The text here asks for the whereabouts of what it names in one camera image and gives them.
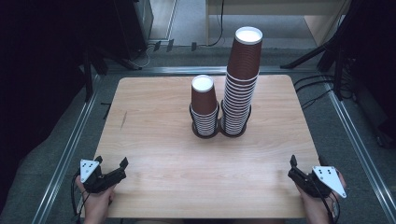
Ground white floor cable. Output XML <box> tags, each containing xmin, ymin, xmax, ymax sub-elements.
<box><xmin>132</xmin><ymin>43</ymin><xmax>157</xmax><ymax>70</ymax></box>

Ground short stack of brown cups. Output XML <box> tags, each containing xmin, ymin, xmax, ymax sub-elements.
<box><xmin>190</xmin><ymin>74</ymin><xmax>220</xmax><ymax>137</ymax></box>

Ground black metal stand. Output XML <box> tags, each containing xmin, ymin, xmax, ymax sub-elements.
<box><xmin>81</xmin><ymin>49</ymin><xmax>109</xmax><ymax>103</ymax></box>

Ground hanging black cable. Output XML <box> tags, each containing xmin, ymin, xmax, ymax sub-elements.
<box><xmin>207</xmin><ymin>0</ymin><xmax>226</xmax><ymax>48</ymax></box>

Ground metal floor rail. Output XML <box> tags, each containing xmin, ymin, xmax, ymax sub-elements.
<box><xmin>323</xmin><ymin>83</ymin><xmax>396</xmax><ymax>224</ymax></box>
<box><xmin>31</xmin><ymin>74</ymin><xmax>101</xmax><ymax>224</ymax></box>
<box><xmin>106</xmin><ymin>65</ymin><xmax>325</xmax><ymax>77</ymax></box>

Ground tall stack of brown cups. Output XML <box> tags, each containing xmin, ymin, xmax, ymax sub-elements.
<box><xmin>221</xmin><ymin>26</ymin><xmax>264</xmax><ymax>136</ymax></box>

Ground light wooden desk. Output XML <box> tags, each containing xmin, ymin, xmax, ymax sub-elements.
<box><xmin>205</xmin><ymin>0</ymin><xmax>353</xmax><ymax>48</ymax></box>

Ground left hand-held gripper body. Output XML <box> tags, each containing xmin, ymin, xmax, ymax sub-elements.
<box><xmin>79</xmin><ymin>159</ymin><xmax>127</xmax><ymax>194</ymax></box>

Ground black floor cables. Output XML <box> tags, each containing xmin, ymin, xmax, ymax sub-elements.
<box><xmin>292</xmin><ymin>73</ymin><xmax>358</xmax><ymax>110</ymax></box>

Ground black tripod stand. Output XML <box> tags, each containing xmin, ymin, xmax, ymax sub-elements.
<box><xmin>279</xmin><ymin>0</ymin><xmax>396</xmax><ymax>101</ymax></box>

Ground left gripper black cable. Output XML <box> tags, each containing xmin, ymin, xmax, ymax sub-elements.
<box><xmin>70</xmin><ymin>172</ymin><xmax>92</xmax><ymax>224</ymax></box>

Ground person's left hand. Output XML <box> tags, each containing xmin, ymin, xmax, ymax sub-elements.
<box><xmin>75</xmin><ymin>176</ymin><xmax>116</xmax><ymax>224</ymax></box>

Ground black computer tower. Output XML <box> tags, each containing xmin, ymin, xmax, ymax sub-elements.
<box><xmin>113</xmin><ymin>0</ymin><xmax>154</xmax><ymax>61</ymax></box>

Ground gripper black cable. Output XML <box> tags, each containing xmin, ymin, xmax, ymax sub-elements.
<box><xmin>70</xmin><ymin>172</ymin><xmax>92</xmax><ymax>224</ymax></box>
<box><xmin>312</xmin><ymin>181</ymin><xmax>341</xmax><ymax>224</ymax></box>

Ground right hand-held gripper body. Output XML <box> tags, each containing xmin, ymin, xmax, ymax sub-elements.
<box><xmin>288</xmin><ymin>166</ymin><xmax>347</xmax><ymax>199</ymax></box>

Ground person's right hand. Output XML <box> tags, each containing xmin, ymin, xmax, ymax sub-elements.
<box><xmin>295</xmin><ymin>172</ymin><xmax>347</xmax><ymax>224</ymax></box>

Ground black wire cup holder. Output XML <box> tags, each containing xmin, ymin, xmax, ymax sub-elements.
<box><xmin>189</xmin><ymin>103</ymin><xmax>221</xmax><ymax>139</ymax></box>
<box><xmin>219</xmin><ymin>99</ymin><xmax>252</xmax><ymax>138</ymax></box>

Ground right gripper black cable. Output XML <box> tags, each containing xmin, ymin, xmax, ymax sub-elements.
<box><xmin>312</xmin><ymin>181</ymin><xmax>341</xmax><ymax>224</ymax></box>

